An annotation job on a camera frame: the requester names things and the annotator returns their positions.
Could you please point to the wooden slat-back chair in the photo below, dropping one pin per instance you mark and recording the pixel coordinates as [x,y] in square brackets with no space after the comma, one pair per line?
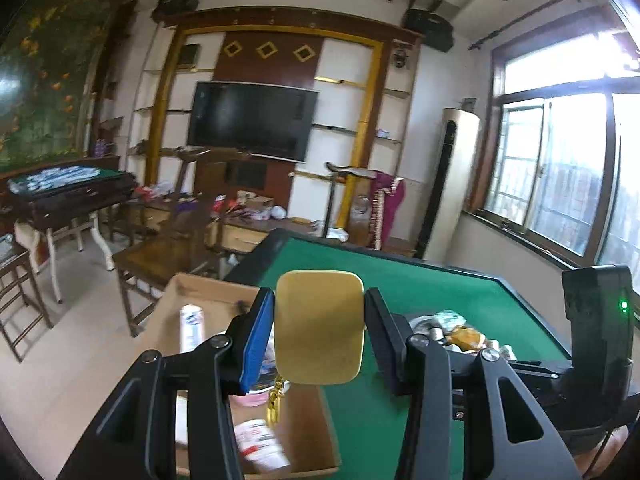
[160,255]

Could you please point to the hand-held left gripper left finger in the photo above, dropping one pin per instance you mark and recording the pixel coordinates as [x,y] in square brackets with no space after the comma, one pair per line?
[257,340]

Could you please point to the purple bottles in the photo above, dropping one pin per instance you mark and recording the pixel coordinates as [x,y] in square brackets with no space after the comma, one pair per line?
[100,148]

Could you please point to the white pink small packet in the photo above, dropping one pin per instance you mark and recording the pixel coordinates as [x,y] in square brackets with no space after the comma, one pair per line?
[260,442]

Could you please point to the wooden framed window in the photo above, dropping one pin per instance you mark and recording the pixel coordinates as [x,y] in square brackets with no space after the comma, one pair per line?
[565,170]

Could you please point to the green white packet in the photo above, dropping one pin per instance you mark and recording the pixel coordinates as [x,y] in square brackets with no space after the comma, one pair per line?
[447,318]

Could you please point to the dark wooden stool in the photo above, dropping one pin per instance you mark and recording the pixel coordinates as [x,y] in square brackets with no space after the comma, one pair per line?
[15,260]

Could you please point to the security camera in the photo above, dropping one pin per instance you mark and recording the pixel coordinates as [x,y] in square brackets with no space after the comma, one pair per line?
[401,57]

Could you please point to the wooden wall shelf unit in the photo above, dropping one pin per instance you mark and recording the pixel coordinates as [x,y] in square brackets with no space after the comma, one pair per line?
[372,110]

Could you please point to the dark red fringed cloth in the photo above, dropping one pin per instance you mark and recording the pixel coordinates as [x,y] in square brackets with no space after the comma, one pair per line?
[387,200]

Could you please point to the yellow crinkled packet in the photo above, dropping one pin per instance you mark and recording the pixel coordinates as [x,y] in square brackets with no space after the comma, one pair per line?
[467,337]

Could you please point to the curtain rod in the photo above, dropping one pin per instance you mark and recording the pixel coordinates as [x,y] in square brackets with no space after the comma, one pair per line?
[530,17]

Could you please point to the black covered game table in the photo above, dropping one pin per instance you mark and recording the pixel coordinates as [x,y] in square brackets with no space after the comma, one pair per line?
[75,195]

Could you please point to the green floral wall mural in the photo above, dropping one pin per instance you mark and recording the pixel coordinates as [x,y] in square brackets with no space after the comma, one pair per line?
[45,85]

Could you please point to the white labelled medicine bottle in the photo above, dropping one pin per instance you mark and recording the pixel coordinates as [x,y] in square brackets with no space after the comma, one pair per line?
[506,351]

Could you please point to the pink lidded plastic container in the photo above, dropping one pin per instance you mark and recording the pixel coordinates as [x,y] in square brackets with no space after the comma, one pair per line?
[250,400]

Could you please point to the person's right hand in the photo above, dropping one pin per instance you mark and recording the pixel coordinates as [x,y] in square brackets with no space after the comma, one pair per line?
[607,455]

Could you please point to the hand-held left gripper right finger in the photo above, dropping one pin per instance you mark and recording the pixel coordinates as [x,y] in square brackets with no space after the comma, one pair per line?
[382,335]

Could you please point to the row of white tiles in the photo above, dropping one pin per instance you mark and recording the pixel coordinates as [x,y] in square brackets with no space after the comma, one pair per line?
[55,177]

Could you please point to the white round bag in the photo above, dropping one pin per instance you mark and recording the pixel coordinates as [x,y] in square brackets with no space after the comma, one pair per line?
[278,212]

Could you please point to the beige standing air conditioner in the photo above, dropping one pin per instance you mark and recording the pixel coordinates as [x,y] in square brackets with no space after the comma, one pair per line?
[455,185]

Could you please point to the white plastic bottle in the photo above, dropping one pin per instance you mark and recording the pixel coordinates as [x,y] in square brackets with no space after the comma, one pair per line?
[192,330]

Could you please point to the small cardboard carton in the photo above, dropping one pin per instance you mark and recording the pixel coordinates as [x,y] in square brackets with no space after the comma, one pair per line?
[260,204]

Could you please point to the low wooden television cabinet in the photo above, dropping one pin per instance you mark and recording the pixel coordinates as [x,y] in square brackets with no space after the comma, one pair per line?
[245,240]

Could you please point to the green felt game table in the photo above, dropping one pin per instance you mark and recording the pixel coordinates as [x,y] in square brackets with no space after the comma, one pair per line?
[400,270]

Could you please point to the brown cardboard box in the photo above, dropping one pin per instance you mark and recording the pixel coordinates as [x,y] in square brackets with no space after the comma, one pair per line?
[305,430]

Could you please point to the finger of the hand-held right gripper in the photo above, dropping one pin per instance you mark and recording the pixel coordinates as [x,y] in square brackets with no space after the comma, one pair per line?
[540,370]

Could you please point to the black flat television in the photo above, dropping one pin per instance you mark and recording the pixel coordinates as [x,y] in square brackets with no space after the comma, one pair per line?
[250,120]

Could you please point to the black wall speaker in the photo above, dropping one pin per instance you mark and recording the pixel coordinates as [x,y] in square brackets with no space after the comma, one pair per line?
[430,29]
[175,7]

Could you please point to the carved wooden chair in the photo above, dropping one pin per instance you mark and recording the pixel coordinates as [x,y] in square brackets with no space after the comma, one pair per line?
[350,172]

